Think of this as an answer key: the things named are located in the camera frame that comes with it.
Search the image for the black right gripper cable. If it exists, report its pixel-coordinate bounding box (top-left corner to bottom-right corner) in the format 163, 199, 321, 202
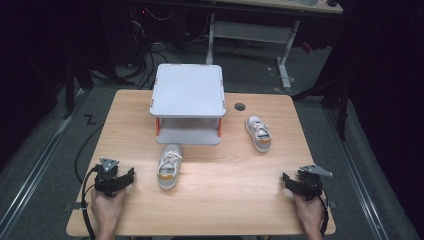
318, 194, 331, 237

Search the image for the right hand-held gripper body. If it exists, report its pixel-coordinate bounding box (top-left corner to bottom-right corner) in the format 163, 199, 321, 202
293, 163, 334, 202

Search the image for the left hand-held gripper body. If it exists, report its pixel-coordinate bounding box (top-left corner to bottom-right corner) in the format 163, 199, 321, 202
93, 157, 122, 198

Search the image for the wooden desk with white legs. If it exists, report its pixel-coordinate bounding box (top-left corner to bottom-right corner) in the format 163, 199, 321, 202
204, 0, 345, 92

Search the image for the person's right hand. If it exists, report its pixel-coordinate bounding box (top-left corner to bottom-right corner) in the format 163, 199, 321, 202
292, 194, 325, 235

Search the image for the black cable on floor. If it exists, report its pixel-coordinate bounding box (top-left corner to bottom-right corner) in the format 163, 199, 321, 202
73, 122, 106, 184

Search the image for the metal floor rail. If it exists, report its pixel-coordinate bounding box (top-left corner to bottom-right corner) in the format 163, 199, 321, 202
0, 89, 86, 236
323, 105, 390, 240

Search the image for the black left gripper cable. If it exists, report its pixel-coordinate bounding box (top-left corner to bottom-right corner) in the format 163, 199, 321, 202
80, 164, 101, 240

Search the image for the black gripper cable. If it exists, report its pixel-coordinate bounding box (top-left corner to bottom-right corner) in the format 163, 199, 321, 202
318, 194, 331, 237
80, 164, 101, 240

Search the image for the white two-tier shoe rack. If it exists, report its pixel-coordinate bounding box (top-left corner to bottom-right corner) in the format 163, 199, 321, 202
149, 63, 227, 146

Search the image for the black floor stand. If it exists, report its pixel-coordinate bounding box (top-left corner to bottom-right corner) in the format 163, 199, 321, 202
61, 54, 96, 120
290, 63, 352, 142

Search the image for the person's left hand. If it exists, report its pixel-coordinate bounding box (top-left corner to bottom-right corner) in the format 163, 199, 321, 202
90, 189, 127, 234

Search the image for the white sneaker with orange heel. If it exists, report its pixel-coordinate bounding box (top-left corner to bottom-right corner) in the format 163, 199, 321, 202
245, 115, 273, 154
156, 143, 184, 191

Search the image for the bundle of black cables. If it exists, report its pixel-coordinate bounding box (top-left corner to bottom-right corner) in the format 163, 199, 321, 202
125, 5, 175, 90

